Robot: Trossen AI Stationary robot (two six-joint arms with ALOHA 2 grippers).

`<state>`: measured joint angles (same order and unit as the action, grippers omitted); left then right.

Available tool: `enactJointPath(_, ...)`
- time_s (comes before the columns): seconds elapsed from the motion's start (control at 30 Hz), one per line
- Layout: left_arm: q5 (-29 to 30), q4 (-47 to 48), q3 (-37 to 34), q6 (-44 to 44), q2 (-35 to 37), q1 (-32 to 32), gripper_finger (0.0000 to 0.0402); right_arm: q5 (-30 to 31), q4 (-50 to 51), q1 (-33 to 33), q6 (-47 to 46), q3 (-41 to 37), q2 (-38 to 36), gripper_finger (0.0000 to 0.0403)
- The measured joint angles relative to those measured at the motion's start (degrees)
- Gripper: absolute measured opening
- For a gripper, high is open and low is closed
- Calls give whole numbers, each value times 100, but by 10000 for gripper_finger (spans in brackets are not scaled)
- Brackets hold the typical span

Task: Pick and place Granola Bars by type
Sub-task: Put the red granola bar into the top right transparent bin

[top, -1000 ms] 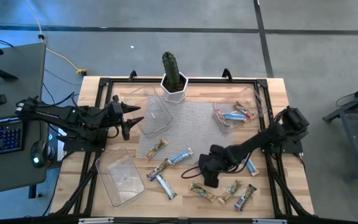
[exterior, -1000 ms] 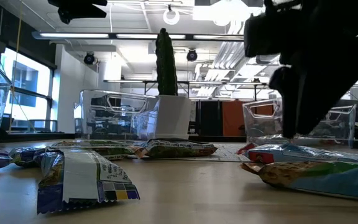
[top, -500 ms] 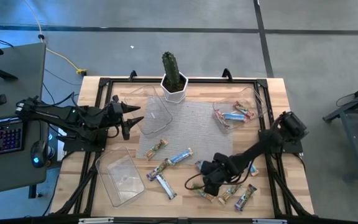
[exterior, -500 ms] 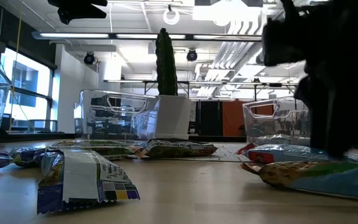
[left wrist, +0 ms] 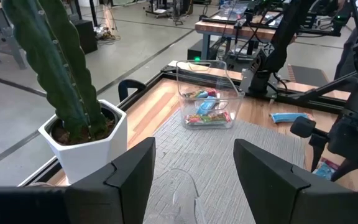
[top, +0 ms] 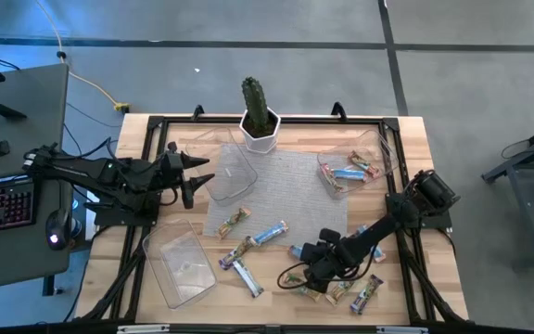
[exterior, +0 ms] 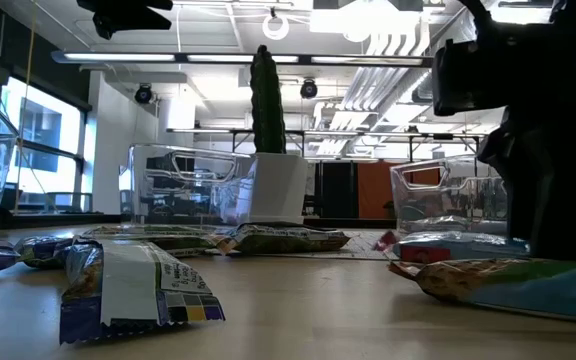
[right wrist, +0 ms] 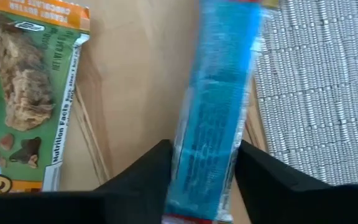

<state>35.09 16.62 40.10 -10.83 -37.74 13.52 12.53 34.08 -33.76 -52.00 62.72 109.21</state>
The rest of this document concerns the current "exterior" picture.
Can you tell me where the green snack packet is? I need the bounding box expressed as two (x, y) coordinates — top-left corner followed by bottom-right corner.
(216, 222), (352, 257)

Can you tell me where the purple white granola bar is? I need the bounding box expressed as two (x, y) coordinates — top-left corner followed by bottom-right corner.
(59, 238), (227, 346)

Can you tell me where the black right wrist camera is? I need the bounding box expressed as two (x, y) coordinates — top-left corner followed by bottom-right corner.
(431, 38), (512, 117)

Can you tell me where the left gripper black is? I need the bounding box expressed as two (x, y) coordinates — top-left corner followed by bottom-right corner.
(75, 0), (174, 41)

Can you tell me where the orange panel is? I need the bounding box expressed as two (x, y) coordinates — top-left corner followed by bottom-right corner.
(356, 160), (395, 220)

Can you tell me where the black cabinet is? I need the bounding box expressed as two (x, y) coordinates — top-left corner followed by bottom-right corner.
(319, 160), (359, 220)

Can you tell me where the overhead LED light bar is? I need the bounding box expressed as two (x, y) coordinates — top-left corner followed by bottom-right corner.
(50, 48), (434, 69)

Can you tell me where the green cactus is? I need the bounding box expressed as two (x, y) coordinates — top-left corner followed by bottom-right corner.
(249, 44), (288, 155)

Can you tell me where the ceiling light panel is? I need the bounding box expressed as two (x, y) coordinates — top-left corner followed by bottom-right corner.
(310, 7), (422, 36)

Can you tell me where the white hanging ring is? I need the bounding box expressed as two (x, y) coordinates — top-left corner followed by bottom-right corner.
(261, 13), (291, 42)

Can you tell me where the large bright window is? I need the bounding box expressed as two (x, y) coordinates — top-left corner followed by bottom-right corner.
(0, 74), (87, 215)

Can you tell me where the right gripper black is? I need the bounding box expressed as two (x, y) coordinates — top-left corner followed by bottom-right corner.
(477, 19), (576, 262)

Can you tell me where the green brown granola bar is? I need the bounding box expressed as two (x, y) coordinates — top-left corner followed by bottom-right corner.
(387, 256), (576, 327)
(81, 224), (220, 253)

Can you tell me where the silver corrugated air duct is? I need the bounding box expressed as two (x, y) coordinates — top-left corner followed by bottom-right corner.
(410, 9), (474, 105)

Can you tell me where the blue granola bar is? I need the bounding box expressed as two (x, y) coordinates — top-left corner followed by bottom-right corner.
(373, 229), (530, 265)

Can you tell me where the black ceiling spotlight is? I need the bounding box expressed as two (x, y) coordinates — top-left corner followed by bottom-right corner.
(299, 78), (319, 100)
(134, 83), (154, 105)

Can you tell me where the white plant pot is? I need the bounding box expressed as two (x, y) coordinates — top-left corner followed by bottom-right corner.
(247, 152), (310, 226)

